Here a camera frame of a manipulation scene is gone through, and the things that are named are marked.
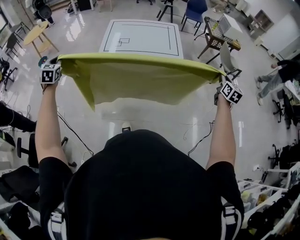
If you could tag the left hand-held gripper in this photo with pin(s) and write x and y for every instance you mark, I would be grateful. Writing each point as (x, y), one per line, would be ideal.
(50, 73)

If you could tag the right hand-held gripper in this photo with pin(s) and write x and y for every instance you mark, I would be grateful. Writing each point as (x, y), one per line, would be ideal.
(230, 92)

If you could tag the yellow-green tablecloth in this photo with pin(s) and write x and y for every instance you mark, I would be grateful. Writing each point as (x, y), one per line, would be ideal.
(140, 77)

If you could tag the person's right forearm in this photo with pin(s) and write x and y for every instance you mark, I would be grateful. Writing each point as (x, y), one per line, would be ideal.
(222, 136)

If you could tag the person's left forearm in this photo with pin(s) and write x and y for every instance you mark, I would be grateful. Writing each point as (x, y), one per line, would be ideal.
(48, 122)

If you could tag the teal bin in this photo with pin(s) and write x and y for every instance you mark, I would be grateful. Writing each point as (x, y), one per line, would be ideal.
(43, 60)

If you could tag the grey chair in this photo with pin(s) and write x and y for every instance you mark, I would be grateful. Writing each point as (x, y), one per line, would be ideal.
(226, 58)

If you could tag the round wooden table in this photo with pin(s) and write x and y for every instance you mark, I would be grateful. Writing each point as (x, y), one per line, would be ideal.
(37, 35)

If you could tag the black office chair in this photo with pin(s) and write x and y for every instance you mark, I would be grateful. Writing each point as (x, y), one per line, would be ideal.
(284, 154)
(284, 105)
(7, 75)
(32, 150)

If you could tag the black side chair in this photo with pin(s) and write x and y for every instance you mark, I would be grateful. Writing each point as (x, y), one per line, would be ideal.
(14, 41)

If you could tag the white bottle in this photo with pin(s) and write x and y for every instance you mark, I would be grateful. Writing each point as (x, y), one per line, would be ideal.
(42, 24)

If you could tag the wooden rattan chair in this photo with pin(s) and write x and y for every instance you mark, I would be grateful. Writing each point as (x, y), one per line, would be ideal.
(216, 35)

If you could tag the white box appliance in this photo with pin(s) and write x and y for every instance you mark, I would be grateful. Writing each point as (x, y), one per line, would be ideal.
(230, 23)

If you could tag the white desk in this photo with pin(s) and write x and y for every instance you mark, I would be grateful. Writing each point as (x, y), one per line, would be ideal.
(73, 4)

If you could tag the black cabinet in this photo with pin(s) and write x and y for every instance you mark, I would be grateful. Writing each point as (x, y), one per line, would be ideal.
(85, 4)

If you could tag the wooden cubby shelf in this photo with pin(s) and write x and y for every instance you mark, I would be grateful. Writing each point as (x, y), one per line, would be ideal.
(263, 20)

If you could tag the blue chair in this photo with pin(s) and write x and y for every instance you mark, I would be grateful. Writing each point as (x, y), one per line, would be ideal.
(194, 10)

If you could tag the person's white shoe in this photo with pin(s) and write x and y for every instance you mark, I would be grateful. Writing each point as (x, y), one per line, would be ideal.
(126, 126)

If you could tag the white table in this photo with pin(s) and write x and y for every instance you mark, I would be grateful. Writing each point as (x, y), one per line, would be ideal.
(145, 35)

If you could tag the white chair with black legs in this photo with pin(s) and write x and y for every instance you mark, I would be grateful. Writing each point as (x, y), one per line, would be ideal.
(167, 8)

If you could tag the white storage rack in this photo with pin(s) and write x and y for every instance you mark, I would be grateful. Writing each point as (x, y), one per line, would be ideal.
(9, 208)
(262, 194)

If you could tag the black bag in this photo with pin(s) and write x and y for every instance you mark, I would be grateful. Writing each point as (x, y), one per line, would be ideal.
(18, 182)

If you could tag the person's black shirt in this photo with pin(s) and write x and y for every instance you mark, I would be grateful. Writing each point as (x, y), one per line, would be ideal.
(145, 187)

